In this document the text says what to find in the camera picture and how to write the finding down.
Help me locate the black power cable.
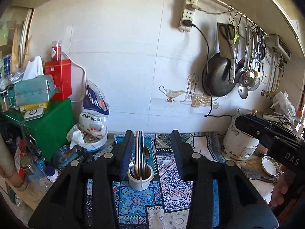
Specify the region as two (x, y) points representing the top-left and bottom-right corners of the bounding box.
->
(182, 20), (233, 119)

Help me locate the hanging steel ladle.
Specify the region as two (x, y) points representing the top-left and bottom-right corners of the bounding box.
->
(238, 25), (255, 100)

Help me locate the dark metal fork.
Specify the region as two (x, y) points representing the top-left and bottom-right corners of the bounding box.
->
(129, 162), (136, 179)

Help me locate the yellow flat box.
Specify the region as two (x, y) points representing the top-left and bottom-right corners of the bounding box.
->
(19, 102), (49, 113)

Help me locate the white plastic food bag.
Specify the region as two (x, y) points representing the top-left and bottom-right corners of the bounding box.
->
(79, 80), (110, 139)

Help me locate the person right hand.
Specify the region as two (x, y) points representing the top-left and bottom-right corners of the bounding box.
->
(269, 170), (296, 207)

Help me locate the patterned ceramic bowl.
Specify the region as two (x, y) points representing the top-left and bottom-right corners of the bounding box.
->
(262, 156), (280, 177)

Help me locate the white chopstick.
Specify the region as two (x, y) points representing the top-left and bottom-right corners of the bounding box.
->
(134, 131), (139, 178)

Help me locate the teal tissue box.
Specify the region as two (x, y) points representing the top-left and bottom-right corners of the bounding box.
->
(14, 74), (56, 106)

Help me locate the green metal box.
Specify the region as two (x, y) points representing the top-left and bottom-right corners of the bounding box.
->
(1, 98), (75, 163)

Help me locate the white wall water heater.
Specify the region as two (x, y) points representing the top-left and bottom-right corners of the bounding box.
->
(265, 34), (292, 61)

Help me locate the patterned steel cleaver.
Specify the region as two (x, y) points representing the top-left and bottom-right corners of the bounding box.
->
(241, 166), (276, 182)

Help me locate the red tin box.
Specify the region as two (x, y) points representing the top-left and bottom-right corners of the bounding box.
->
(44, 60), (72, 100)

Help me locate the white ceramic utensil cup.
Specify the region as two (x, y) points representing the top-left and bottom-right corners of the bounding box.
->
(127, 165), (155, 191)

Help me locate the blue white round container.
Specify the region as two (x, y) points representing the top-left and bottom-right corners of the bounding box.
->
(77, 134), (108, 152)

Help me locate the red label spice jar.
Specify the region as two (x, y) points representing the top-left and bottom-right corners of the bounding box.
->
(51, 40), (62, 61)

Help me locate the black hanging wok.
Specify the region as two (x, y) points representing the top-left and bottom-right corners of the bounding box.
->
(202, 53), (236, 97)

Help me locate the white rice cooker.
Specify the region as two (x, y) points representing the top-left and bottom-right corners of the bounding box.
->
(223, 108), (259, 161)

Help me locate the white power strip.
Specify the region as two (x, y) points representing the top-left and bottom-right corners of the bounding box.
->
(178, 0), (198, 33)

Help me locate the white round device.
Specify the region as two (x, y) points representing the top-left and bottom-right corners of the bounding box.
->
(24, 108), (44, 121)

